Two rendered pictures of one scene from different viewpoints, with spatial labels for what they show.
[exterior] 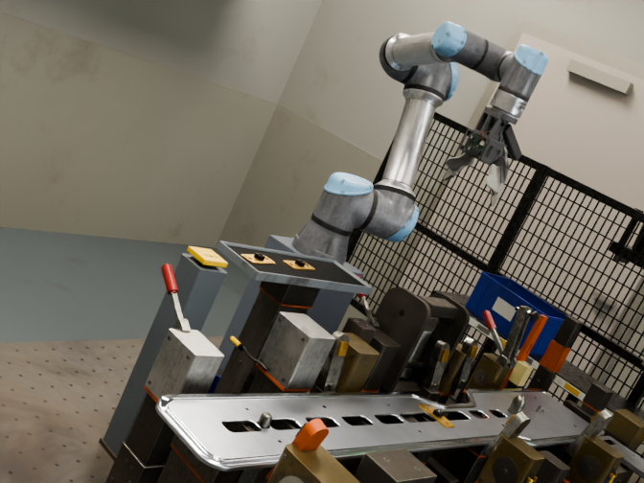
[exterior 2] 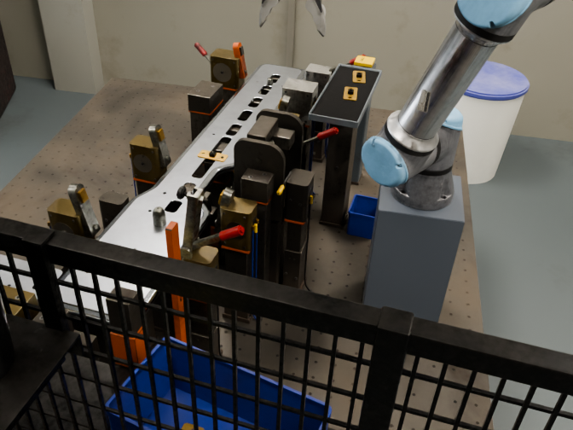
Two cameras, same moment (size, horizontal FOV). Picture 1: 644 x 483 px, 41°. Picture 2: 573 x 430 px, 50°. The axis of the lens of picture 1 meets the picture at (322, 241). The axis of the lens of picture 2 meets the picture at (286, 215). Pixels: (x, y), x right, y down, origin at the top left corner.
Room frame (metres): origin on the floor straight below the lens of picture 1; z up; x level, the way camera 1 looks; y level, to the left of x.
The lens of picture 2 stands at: (3.23, -0.83, 1.94)
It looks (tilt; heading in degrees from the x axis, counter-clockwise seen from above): 37 degrees down; 155
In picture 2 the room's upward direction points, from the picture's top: 3 degrees clockwise
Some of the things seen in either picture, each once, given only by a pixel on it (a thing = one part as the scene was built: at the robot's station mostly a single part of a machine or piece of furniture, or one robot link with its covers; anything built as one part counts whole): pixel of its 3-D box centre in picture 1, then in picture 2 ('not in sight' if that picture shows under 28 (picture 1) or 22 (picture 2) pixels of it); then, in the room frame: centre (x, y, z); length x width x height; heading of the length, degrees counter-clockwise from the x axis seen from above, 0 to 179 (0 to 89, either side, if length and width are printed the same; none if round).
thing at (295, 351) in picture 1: (261, 409); (301, 142); (1.61, -0.03, 0.90); 0.13 x 0.08 x 0.41; 50
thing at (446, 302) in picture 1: (388, 385); (268, 205); (1.96, -0.29, 0.95); 0.18 x 0.13 x 0.49; 140
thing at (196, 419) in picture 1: (432, 420); (212, 153); (1.73, -0.38, 1.00); 1.38 x 0.22 x 0.02; 140
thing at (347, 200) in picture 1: (345, 199); (431, 133); (2.24, -0.01, 1.27); 0.13 x 0.12 x 0.14; 112
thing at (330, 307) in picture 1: (287, 318); (408, 254); (2.23, 0.00, 0.90); 0.20 x 0.20 x 0.40; 56
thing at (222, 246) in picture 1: (298, 268); (347, 93); (1.79, 0.02, 1.16); 0.37 x 0.14 x 0.02; 140
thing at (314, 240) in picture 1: (325, 238); (425, 175); (2.23, 0.00, 1.15); 0.15 x 0.15 x 0.10
